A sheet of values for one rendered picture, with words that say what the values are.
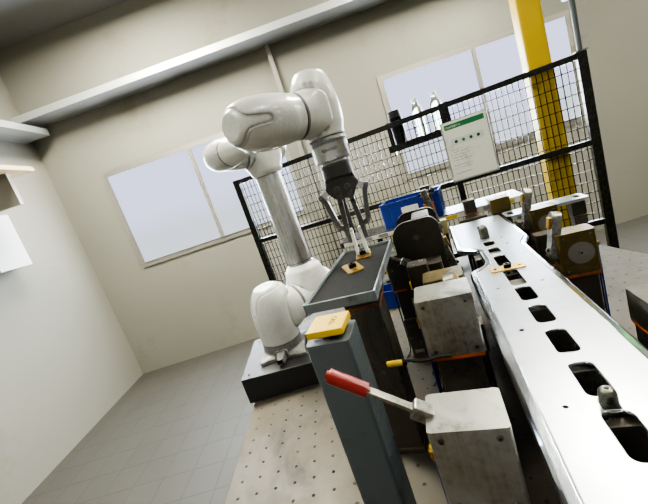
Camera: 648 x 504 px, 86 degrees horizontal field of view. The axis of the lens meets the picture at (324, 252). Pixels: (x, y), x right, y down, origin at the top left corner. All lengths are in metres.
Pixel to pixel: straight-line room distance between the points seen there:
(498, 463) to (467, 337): 0.26
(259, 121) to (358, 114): 2.95
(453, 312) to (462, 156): 1.41
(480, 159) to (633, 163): 2.91
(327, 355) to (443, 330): 0.24
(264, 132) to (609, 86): 4.14
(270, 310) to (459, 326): 0.77
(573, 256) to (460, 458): 0.74
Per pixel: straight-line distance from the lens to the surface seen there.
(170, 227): 3.90
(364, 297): 0.61
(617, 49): 4.70
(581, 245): 1.10
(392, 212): 1.83
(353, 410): 0.59
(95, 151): 4.22
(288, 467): 1.07
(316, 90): 0.84
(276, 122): 0.74
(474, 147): 1.99
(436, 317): 0.66
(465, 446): 0.47
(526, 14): 2.14
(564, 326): 0.74
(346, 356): 0.53
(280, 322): 1.30
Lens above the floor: 1.36
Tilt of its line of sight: 11 degrees down
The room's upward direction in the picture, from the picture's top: 19 degrees counter-clockwise
